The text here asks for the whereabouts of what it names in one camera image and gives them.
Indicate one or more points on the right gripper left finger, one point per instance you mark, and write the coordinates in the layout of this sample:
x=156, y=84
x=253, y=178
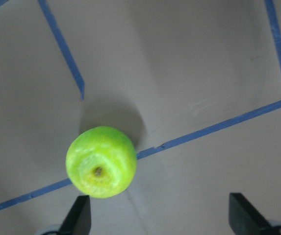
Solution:
x=78, y=219

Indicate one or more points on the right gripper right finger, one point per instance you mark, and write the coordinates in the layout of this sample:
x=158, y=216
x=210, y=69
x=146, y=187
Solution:
x=245, y=219

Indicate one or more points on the green apple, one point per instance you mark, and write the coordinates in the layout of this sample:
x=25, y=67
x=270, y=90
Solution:
x=101, y=162

